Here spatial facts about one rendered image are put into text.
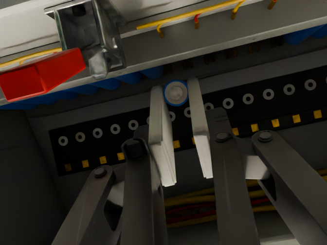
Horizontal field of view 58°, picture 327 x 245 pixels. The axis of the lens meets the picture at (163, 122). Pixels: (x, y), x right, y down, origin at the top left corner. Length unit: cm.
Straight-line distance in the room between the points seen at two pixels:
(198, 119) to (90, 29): 7
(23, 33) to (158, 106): 8
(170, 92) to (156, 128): 5
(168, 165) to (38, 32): 10
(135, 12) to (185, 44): 3
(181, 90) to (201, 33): 4
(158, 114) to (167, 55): 4
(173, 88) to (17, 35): 10
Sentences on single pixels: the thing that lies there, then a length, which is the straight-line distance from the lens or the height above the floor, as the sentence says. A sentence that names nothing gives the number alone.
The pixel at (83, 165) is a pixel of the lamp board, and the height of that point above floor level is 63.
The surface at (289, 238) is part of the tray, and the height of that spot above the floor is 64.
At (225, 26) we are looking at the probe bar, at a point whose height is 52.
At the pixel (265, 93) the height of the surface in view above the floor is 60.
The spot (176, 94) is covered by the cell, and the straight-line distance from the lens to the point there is 20.
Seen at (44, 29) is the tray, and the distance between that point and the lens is 17.
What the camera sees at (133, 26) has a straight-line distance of 18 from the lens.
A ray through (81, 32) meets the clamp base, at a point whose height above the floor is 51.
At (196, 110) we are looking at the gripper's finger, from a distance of 16.
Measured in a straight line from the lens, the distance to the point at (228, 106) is 31.
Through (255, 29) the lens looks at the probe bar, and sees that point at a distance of 18.
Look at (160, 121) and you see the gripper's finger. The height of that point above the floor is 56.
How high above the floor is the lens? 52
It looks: 17 degrees up
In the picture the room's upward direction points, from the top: 165 degrees clockwise
